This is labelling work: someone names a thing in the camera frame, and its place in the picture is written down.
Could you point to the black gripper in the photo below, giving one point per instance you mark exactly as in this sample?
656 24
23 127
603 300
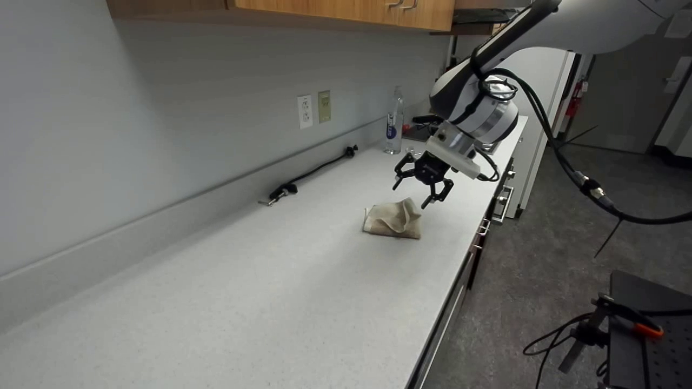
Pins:
431 169

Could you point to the cream stained towel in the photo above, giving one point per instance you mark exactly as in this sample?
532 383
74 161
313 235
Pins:
393 219

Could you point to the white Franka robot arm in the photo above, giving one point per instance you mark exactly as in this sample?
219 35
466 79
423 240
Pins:
577 30

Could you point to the clear water bottle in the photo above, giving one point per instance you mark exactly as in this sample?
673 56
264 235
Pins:
393 127

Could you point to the white cabinet panel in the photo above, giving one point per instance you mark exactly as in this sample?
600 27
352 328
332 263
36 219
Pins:
542 131

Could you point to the black breadboard table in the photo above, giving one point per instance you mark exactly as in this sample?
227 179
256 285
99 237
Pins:
651 338

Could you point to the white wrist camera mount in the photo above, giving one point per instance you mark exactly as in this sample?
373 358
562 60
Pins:
462 153

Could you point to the beige wall plate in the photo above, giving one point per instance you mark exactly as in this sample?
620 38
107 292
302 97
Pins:
325 107

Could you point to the white wall outlet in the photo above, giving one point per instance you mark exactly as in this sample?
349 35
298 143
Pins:
305 112

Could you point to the dark wall shelf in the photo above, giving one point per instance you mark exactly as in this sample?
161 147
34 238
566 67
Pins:
483 18

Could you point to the red wall-mounted device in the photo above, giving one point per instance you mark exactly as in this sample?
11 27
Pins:
578 100

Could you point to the wooden wall cabinet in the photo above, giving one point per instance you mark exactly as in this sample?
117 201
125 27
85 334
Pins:
303 9

